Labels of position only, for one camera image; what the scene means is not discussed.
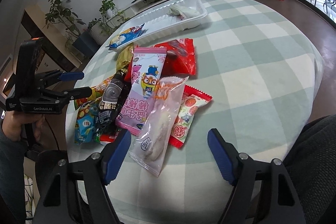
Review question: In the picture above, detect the orange yellow snack packet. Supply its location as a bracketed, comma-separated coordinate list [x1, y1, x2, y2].
[74, 76, 113, 110]

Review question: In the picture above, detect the clear white snack packet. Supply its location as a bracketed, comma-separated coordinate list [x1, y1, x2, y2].
[129, 76, 189, 177]

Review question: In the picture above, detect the blue cartoon snack bag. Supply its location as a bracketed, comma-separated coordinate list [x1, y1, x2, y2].
[74, 98, 101, 144]

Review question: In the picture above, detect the black sesame snack packet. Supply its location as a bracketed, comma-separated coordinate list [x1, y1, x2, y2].
[97, 69, 131, 134]

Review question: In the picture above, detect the gold foil snack packet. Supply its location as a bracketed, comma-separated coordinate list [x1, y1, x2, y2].
[116, 43, 134, 71]

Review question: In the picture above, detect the red white peach packet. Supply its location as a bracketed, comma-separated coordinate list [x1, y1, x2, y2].
[169, 85, 212, 149]

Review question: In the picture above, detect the blue yellow cake packet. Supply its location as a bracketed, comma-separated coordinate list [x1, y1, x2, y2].
[106, 24, 145, 50]

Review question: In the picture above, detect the pink cartoon snack packet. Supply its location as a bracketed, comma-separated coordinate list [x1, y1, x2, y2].
[116, 47, 167, 136]

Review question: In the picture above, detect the red chocolate snack bag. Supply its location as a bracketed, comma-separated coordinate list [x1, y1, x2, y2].
[125, 38, 197, 84]

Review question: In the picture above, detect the person's left hand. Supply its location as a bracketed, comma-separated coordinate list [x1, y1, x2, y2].
[2, 111, 45, 141]

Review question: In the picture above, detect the left potted green plant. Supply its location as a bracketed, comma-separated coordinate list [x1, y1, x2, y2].
[45, 0, 85, 42]

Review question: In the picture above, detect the checkered green white tablecloth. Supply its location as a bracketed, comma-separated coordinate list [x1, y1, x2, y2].
[65, 0, 325, 224]

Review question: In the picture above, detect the white wrapped snack in tray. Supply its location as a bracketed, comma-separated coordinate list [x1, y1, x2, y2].
[167, 3, 200, 20]

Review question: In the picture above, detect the white plastic tray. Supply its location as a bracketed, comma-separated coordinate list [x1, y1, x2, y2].
[110, 0, 208, 52]

